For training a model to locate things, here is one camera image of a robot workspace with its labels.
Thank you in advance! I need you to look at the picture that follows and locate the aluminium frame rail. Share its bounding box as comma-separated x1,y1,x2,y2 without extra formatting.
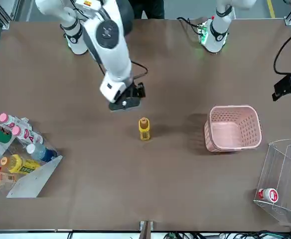
0,0,20,30

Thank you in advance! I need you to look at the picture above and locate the blue water bottle white cap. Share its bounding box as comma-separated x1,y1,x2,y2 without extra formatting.
26,143,59,162

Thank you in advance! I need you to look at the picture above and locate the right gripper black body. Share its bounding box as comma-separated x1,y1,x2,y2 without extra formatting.
123,83,139,100

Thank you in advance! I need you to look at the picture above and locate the clear acrylic shelf rack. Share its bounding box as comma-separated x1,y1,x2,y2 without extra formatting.
253,138,291,226

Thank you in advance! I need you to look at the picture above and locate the pink plastic basket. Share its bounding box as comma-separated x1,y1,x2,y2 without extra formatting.
204,105,263,152

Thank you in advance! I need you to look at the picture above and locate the clear acrylic drinks rack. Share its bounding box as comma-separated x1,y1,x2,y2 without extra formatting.
0,117,63,199

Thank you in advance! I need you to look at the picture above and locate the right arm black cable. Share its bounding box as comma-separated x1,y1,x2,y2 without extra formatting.
95,60,149,81

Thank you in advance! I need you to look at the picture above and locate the aluminium post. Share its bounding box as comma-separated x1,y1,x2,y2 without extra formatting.
139,220,154,239

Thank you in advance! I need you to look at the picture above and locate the left base black cable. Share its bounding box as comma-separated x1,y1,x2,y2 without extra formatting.
176,16,203,34

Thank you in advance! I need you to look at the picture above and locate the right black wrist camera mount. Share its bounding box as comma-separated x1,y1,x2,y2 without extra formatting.
109,97,142,112

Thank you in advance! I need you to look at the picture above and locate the black cable bundle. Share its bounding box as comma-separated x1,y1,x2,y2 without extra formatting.
165,225,291,239

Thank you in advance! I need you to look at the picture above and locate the person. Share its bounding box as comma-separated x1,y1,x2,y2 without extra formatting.
129,0,165,20

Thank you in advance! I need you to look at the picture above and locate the yellow drink bottle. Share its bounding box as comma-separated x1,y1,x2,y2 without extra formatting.
0,154,41,174
138,118,151,142

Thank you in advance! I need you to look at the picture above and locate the white bottle pink cap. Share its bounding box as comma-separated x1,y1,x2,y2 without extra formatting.
12,125,44,145
0,113,31,130

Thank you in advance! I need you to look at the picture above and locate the small red white bottle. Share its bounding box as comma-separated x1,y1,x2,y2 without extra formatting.
257,188,279,203

